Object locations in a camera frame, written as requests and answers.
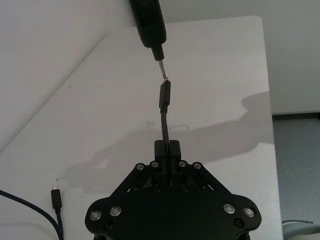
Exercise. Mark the black handheld tool with bit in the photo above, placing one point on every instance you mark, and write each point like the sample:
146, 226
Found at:
149, 22

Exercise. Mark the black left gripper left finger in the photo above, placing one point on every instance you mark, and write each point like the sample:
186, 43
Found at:
160, 155

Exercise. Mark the pale grey round object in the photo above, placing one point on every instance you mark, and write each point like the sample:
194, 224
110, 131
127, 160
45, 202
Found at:
295, 231

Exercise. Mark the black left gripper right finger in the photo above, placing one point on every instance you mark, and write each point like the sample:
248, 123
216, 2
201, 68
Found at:
175, 155

